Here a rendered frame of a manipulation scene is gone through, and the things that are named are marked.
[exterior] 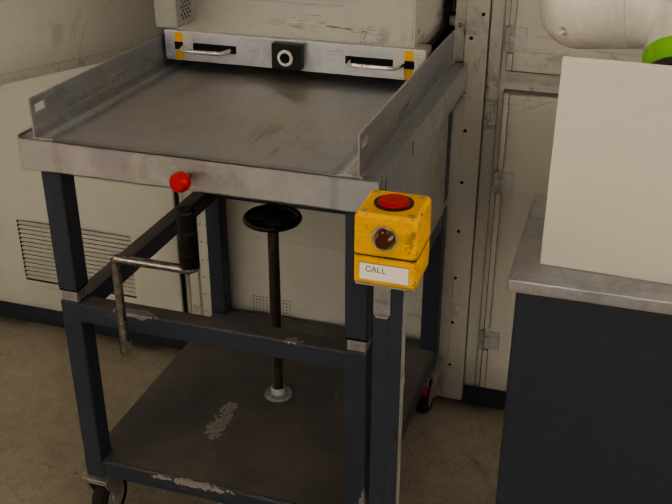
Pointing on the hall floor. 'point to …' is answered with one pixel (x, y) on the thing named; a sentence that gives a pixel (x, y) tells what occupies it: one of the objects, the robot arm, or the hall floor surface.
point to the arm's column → (587, 405)
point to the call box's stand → (387, 394)
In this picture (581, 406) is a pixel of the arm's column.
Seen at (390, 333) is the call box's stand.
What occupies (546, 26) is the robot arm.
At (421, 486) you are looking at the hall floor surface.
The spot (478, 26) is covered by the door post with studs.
